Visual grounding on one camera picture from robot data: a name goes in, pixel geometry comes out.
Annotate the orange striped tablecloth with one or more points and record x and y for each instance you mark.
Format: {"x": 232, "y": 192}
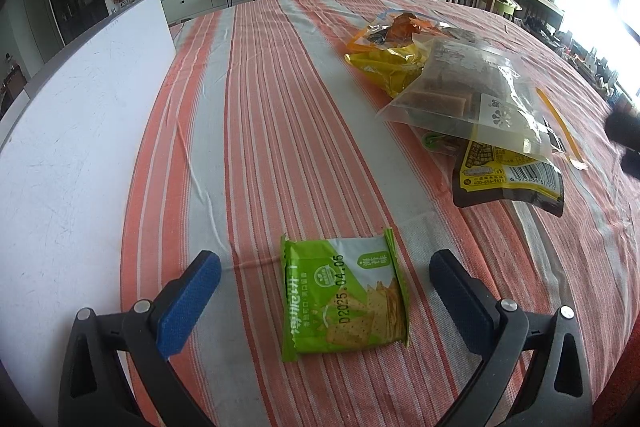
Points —
{"x": 300, "y": 132}

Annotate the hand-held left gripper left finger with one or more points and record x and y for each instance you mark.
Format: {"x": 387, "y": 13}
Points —
{"x": 187, "y": 302}

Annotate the white board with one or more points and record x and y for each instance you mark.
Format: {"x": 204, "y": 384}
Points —
{"x": 75, "y": 157}

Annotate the green plastic stool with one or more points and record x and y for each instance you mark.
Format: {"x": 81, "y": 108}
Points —
{"x": 506, "y": 7}

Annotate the dark brown packet yellow label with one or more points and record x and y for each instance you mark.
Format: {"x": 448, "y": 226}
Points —
{"x": 500, "y": 194}

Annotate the clutter of small boxes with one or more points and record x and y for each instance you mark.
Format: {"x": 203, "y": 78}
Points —
{"x": 595, "y": 67}

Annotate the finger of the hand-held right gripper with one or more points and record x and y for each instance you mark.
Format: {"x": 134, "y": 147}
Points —
{"x": 624, "y": 124}
{"x": 632, "y": 164}

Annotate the zip bag with orange print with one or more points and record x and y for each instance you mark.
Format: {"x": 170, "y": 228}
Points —
{"x": 400, "y": 27}

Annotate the green cracker packet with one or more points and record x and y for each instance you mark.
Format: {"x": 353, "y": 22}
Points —
{"x": 340, "y": 297}

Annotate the yellow snack packet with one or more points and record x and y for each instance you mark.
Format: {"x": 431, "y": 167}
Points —
{"x": 385, "y": 69}

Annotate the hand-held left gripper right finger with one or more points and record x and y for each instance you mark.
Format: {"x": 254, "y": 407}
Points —
{"x": 460, "y": 302}

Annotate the clear zip bag brown snacks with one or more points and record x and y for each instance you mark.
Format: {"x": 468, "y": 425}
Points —
{"x": 460, "y": 77}

